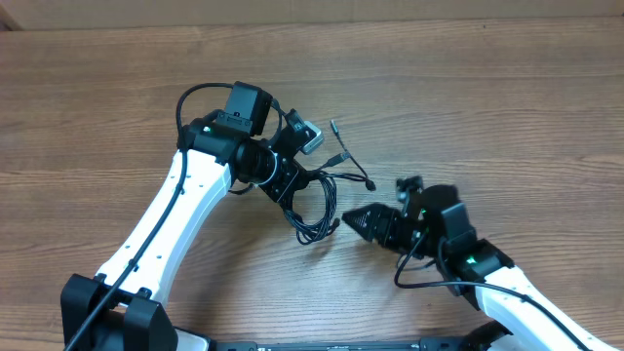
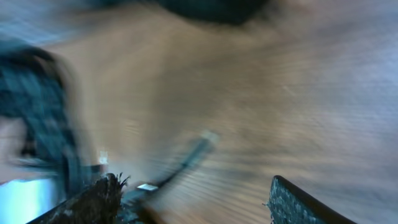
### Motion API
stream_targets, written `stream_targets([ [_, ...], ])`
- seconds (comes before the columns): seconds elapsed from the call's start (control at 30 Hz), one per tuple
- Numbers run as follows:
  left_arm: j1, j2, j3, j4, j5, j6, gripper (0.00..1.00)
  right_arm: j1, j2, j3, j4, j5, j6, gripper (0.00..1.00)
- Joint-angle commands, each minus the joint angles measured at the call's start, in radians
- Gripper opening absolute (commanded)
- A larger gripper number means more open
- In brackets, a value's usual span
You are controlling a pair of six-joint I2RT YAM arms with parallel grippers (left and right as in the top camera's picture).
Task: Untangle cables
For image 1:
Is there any black cable with thin plug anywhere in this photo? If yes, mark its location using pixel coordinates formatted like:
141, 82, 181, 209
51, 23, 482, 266
329, 119, 371, 180

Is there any black USB cable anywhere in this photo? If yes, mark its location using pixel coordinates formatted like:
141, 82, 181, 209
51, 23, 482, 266
280, 151, 377, 246

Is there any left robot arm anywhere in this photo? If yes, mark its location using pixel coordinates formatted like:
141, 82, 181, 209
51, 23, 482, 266
61, 82, 324, 351

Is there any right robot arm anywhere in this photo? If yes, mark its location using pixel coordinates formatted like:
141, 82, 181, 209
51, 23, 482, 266
342, 176, 609, 350

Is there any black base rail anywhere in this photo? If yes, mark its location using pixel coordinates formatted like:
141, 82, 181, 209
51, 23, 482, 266
208, 336, 463, 351

